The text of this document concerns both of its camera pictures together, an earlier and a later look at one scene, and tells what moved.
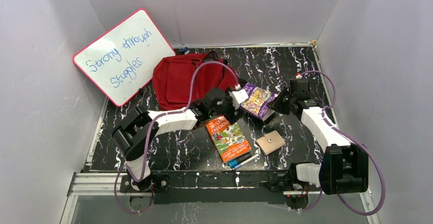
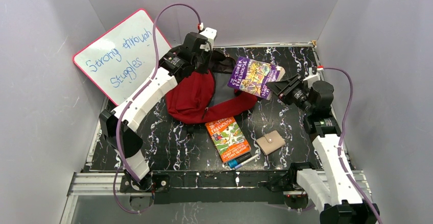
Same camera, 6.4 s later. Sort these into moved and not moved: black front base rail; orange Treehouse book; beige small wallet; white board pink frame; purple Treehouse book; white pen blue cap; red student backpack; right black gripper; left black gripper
Moved: purple Treehouse book; right black gripper; left black gripper
Not moved: white pen blue cap; red student backpack; black front base rail; beige small wallet; orange Treehouse book; white board pink frame
